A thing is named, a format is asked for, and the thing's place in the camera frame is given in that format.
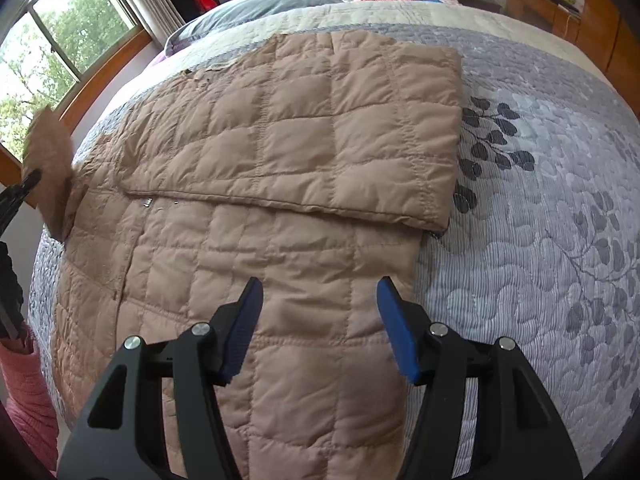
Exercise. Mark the pink knitted left sleeve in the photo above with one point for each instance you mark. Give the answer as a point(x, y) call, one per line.
point(29, 405)

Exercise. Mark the grey blue pillow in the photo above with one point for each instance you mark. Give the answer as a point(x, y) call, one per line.
point(229, 14)

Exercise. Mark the beige quilted down jacket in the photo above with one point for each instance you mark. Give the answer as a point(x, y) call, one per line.
point(314, 163)

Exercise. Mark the wooden desk with clutter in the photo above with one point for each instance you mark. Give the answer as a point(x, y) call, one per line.
point(554, 16)

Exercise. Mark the wooden wardrobe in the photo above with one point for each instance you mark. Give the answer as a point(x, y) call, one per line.
point(605, 37)

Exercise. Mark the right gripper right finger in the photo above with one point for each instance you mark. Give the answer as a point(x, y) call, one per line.
point(519, 434)

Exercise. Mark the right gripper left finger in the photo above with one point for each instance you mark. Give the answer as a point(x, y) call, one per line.
point(120, 432)

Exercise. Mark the grey floral quilted bedspread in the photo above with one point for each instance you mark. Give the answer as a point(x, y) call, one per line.
point(542, 242)

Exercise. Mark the wooden framed side window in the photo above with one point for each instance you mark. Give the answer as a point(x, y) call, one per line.
point(61, 53)

